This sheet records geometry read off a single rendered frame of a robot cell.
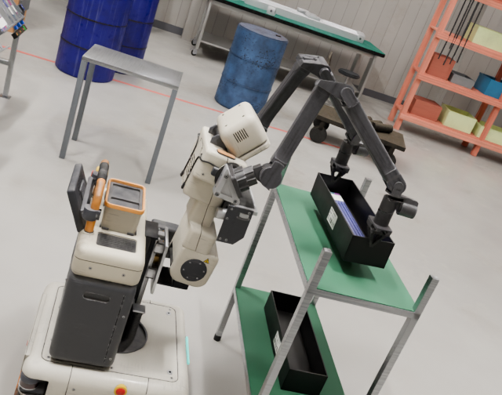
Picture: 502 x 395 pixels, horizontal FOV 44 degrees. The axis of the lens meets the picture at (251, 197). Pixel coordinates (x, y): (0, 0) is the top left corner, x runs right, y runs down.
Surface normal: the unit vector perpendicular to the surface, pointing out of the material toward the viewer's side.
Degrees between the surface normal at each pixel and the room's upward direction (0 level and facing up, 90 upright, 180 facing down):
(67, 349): 90
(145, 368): 0
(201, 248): 90
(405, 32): 90
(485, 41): 90
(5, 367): 0
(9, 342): 0
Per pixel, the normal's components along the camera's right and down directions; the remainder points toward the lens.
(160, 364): 0.33, -0.87
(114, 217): 0.11, 0.47
